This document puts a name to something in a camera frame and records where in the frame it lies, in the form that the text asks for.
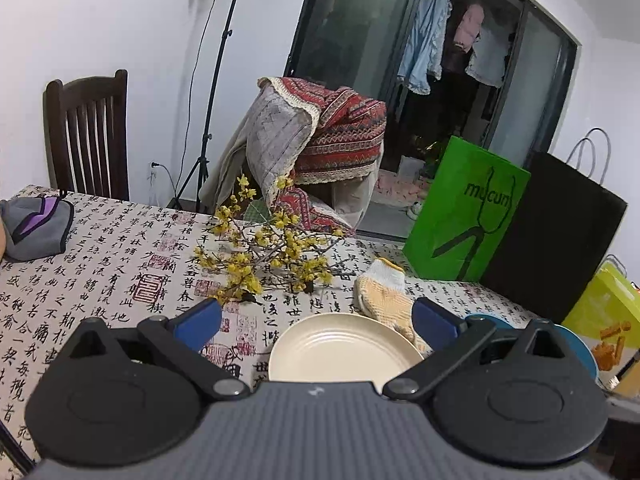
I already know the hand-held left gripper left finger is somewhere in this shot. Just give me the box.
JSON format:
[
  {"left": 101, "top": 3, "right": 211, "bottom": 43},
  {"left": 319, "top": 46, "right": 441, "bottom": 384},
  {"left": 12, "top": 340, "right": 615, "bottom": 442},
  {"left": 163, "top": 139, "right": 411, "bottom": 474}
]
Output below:
[{"left": 65, "top": 297, "right": 251, "bottom": 403}]

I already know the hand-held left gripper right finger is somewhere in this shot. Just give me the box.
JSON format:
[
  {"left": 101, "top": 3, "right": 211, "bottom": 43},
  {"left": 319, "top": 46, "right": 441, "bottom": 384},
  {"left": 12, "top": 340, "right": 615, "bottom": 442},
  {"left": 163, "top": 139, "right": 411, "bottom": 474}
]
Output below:
[{"left": 382, "top": 297, "right": 573, "bottom": 402}]

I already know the cream round plate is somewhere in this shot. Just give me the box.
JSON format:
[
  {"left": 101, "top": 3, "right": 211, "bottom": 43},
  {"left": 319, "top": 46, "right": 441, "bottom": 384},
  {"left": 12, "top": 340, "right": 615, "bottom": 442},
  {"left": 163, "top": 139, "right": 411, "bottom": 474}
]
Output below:
[{"left": 268, "top": 312, "right": 426, "bottom": 383}]

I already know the blue bowl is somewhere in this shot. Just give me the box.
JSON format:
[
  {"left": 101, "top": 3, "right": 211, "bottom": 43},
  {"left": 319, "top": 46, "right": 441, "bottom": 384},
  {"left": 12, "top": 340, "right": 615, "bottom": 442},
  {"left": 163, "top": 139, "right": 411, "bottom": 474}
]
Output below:
[{"left": 465, "top": 312, "right": 598, "bottom": 383}]

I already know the white yellow dotted work glove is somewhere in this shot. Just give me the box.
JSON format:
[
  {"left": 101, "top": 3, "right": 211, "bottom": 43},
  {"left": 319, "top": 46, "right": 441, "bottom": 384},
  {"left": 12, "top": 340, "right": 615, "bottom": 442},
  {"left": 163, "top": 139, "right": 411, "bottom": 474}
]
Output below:
[{"left": 354, "top": 257, "right": 433, "bottom": 358}]

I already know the green paper bag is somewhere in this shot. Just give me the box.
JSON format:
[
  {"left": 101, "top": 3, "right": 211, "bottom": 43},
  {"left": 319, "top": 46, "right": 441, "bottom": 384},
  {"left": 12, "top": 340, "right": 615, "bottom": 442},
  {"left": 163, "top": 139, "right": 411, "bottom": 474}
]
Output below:
[{"left": 402, "top": 135, "right": 532, "bottom": 283}]

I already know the yellow flower branch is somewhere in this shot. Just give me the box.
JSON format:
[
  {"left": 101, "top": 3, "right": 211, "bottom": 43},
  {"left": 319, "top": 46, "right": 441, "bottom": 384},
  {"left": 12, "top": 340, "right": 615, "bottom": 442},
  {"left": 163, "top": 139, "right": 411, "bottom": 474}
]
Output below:
[{"left": 192, "top": 174, "right": 358, "bottom": 306}]

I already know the black paper bag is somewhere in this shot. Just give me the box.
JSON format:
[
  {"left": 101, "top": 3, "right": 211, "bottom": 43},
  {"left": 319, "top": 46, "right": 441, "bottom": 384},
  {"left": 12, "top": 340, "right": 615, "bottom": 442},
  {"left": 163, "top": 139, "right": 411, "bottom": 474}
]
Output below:
[{"left": 480, "top": 128, "right": 628, "bottom": 326}]

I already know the beige cloth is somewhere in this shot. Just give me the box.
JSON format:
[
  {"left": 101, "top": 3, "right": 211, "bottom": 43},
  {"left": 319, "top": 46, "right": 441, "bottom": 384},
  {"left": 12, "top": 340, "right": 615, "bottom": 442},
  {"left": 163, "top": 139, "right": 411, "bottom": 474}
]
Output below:
[{"left": 199, "top": 120, "right": 376, "bottom": 228}]

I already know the studio light on stand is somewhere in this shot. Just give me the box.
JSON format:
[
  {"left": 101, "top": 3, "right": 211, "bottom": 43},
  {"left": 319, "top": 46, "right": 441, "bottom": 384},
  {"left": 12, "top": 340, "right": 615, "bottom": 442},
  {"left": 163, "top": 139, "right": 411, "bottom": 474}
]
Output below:
[{"left": 167, "top": 0, "right": 261, "bottom": 213}]

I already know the green snack box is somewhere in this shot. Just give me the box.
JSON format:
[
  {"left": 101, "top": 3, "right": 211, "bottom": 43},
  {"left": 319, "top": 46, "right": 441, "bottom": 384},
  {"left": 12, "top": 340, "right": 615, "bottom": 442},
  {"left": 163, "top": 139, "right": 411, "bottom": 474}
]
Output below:
[{"left": 560, "top": 255, "right": 640, "bottom": 386}]

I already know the grey purple pouch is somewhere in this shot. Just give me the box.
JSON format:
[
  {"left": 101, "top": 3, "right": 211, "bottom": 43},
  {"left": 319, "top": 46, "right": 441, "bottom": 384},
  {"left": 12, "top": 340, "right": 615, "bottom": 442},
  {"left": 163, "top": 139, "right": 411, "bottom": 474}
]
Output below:
[{"left": 0, "top": 195, "right": 75, "bottom": 262}]

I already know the red patterned quilted blanket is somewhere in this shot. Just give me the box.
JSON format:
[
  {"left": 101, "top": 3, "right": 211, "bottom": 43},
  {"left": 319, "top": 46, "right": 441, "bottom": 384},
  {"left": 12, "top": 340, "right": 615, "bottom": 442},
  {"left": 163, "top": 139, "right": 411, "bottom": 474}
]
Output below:
[{"left": 245, "top": 76, "right": 387, "bottom": 233}]

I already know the dark wooden chair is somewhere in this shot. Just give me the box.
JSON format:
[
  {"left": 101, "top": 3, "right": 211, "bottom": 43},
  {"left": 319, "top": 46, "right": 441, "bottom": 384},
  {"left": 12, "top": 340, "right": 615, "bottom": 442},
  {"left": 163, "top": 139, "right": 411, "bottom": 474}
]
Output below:
[{"left": 42, "top": 69, "right": 130, "bottom": 202}]

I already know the white hanging garment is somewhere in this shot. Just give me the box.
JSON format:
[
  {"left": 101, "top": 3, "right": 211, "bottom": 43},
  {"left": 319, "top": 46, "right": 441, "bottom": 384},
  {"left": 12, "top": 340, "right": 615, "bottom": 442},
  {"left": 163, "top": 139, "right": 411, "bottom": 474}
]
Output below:
[{"left": 465, "top": 20, "right": 516, "bottom": 87}]

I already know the light blue hanging shirt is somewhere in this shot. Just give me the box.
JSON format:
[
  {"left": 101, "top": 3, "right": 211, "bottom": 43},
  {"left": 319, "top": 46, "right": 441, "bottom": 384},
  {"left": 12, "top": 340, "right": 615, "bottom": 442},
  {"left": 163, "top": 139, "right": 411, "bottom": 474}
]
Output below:
[{"left": 397, "top": 0, "right": 452, "bottom": 95}]

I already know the pink hanging jacket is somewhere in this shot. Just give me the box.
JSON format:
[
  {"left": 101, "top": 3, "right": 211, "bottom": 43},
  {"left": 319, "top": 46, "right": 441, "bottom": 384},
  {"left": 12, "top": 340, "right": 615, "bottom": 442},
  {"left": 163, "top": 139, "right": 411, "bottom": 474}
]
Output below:
[{"left": 452, "top": 4, "right": 486, "bottom": 53}]

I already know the black framed glass door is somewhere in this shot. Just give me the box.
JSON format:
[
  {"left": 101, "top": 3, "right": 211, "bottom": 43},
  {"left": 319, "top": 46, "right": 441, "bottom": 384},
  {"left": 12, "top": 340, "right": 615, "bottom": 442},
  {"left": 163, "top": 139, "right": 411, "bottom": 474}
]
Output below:
[{"left": 284, "top": 0, "right": 583, "bottom": 241}]

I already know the thin black lamp cable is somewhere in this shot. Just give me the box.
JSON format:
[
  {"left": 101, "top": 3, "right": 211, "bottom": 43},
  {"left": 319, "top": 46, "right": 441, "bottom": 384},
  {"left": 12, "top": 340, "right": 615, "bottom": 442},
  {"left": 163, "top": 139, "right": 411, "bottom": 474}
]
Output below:
[{"left": 147, "top": 0, "right": 213, "bottom": 206}]

